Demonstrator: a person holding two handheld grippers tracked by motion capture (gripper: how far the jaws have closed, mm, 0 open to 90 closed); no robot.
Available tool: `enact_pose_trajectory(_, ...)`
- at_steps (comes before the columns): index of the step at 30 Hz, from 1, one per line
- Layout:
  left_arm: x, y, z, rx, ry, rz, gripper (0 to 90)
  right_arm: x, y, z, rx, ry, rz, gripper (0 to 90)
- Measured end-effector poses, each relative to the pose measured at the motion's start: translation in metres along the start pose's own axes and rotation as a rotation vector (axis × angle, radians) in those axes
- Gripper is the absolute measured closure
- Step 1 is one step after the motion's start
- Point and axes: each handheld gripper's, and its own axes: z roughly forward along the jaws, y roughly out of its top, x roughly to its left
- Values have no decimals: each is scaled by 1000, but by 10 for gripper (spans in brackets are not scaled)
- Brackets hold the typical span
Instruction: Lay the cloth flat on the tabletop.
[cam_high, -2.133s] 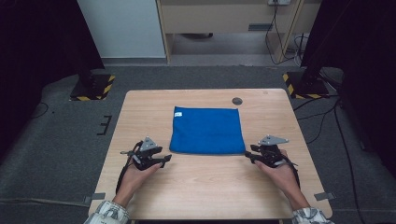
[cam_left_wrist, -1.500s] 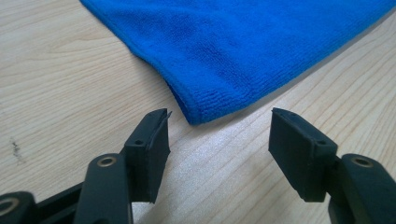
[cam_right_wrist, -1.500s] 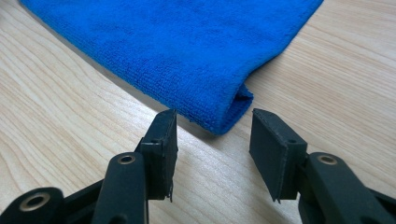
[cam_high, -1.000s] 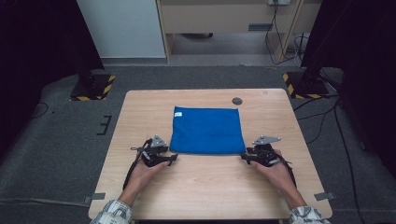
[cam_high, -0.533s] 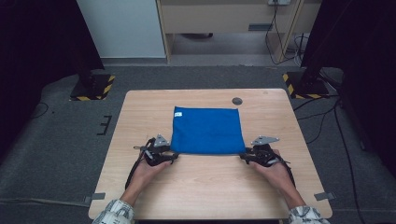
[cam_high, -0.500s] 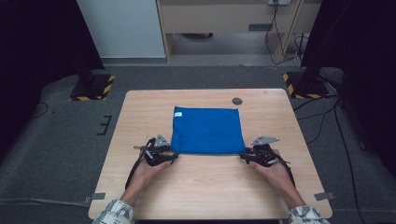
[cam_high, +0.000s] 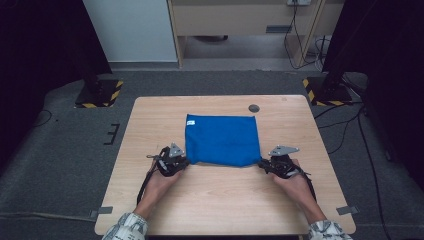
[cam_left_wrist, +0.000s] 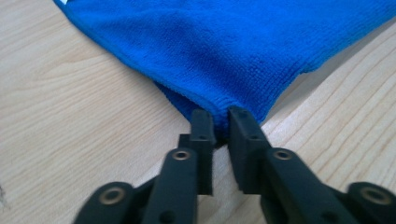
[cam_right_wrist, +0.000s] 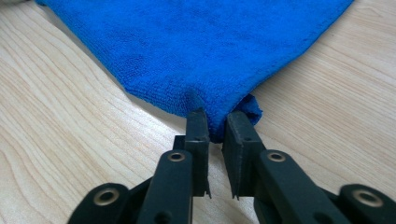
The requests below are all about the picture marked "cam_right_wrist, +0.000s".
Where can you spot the blue cloth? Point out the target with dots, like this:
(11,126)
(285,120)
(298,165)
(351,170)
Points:
(193,46)

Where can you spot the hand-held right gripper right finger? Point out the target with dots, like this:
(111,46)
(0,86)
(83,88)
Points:
(274,186)

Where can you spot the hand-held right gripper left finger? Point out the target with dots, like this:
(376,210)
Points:
(174,186)

